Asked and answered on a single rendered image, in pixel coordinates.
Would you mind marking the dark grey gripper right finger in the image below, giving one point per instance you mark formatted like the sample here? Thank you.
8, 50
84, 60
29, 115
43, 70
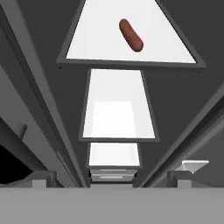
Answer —
180, 178

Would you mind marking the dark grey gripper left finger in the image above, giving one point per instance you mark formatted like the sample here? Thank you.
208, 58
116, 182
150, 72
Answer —
43, 177

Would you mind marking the grey fridge door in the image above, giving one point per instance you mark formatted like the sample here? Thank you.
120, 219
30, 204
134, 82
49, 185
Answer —
201, 128
32, 116

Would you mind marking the white fridge drawer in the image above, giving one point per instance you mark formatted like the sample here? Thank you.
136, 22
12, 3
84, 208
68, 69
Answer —
112, 175

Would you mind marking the small white fridge shelf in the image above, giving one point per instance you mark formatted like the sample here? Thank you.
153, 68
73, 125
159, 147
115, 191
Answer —
113, 154

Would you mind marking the dark grey fridge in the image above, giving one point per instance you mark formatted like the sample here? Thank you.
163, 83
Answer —
178, 96

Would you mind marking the medium white fridge shelf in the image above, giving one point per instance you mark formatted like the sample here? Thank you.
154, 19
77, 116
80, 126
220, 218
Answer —
116, 87

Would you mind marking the large white fridge shelf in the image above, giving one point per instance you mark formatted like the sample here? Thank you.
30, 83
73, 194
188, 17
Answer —
96, 43

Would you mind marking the brown sausage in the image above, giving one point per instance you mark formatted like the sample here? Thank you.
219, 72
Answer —
131, 35

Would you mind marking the white door bin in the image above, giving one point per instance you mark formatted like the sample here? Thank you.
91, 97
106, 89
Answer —
194, 164

